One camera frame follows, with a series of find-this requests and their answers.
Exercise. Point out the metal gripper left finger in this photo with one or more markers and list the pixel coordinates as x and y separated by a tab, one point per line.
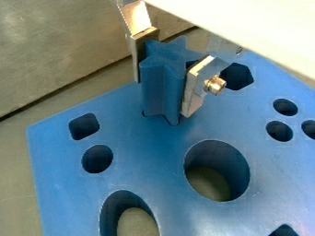
141	31

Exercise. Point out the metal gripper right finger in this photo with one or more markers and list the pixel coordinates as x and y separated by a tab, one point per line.
202	77

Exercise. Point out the blue star peg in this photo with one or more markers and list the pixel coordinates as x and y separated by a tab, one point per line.
164	75

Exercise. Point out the blue shape sorting block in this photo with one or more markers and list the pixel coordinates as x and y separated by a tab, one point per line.
228	173

